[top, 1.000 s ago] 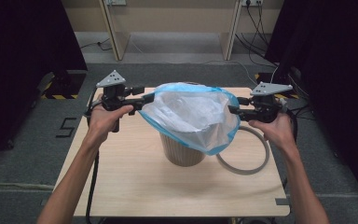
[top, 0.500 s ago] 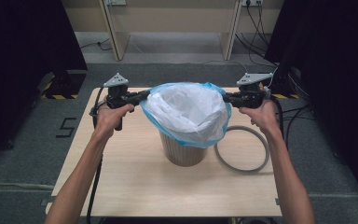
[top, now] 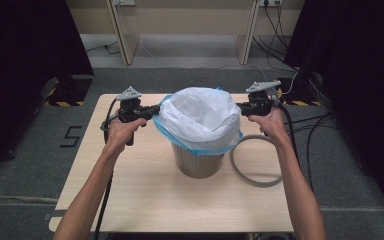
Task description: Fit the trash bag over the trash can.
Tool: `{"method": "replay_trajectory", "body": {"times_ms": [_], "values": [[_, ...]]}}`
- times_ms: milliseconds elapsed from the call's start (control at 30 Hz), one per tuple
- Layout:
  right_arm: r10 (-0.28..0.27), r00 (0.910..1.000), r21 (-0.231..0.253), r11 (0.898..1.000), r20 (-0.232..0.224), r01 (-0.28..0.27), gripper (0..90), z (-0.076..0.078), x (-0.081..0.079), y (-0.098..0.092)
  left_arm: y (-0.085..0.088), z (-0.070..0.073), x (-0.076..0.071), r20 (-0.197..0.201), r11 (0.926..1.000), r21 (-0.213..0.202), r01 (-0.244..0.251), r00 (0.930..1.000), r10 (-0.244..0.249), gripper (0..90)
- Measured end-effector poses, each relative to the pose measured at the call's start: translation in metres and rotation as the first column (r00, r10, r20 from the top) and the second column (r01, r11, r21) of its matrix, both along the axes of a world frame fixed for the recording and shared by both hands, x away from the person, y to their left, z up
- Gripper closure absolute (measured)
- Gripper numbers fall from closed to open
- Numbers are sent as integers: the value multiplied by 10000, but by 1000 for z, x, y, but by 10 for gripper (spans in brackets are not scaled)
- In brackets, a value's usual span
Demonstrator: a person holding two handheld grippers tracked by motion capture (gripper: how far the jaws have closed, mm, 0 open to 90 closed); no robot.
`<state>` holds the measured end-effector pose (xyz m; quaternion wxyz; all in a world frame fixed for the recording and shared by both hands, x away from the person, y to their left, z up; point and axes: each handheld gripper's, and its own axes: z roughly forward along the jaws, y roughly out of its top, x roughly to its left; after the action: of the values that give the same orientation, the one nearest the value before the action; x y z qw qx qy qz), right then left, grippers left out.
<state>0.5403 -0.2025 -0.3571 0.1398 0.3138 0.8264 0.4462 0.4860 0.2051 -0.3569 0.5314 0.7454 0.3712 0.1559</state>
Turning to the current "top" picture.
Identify person's right hand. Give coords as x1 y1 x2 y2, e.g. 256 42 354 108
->
248 107 290 146

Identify black cables from socket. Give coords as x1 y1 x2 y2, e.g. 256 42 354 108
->
251 4 298 72

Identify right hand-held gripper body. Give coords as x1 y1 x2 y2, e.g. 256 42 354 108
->
245 80 282 117

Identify thin black floor cable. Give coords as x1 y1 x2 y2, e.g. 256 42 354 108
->
85 40 122 56

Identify white power socket with plugs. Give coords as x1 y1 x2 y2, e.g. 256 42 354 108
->
258 0 284 8

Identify ribbed translucent brown trash bin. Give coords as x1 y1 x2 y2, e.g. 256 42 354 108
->
170 141 226 180

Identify black curtain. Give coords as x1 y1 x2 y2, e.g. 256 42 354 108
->
0 0 94 181
283 0 384 228

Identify light wooden desk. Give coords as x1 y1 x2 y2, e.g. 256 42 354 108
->
64 0 306 66

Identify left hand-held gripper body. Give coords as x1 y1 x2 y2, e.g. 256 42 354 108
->
115 85 145 123

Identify white floor cable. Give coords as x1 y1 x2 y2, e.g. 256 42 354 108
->
218 63 300 96

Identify grey plastic ring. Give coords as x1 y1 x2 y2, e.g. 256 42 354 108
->
229 134 284 188

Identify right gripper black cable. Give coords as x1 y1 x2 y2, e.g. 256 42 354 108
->
272 94 303 168

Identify white trash bag blue rim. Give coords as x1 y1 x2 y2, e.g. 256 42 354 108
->
152 86 244 157

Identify person's left hand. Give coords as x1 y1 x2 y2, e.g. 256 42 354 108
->
103 120 147 155

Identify black floor cables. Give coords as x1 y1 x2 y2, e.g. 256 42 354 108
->
291 111 340 138

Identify hazard-striped stand base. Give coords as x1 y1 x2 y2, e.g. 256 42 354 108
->
42 75 94 108
276 77 323 107

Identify grey tape strip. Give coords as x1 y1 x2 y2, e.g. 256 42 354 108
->
43 208 64 222

